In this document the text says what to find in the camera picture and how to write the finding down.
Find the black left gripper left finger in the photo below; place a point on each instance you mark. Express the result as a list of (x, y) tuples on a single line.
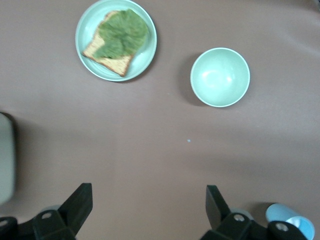
[(67, 215)]

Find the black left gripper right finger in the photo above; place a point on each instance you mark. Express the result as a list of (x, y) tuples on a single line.
[(225, 217)]

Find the blue cup with white content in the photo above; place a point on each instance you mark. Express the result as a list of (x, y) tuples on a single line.
[(292, 217)]

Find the beige toaster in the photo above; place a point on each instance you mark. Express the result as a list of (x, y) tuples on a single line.
[(6, 160)]

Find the light green bowl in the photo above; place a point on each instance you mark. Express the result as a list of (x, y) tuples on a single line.
[(220, 77)]

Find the brown bread slice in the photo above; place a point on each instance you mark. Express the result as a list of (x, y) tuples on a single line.
[(115, 65)]

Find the light green plate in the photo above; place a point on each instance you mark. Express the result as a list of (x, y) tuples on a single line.
[(147, 62)]

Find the green lettuce leaf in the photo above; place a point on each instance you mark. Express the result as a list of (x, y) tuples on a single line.
[(122, 35)]

